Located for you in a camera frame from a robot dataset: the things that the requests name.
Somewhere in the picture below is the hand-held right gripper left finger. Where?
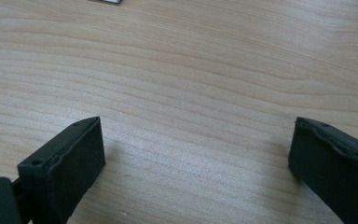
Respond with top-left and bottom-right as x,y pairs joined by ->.
17,116 -> 107,224

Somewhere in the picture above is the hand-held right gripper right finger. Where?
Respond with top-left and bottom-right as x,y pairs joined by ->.
287,116 -> 358,224

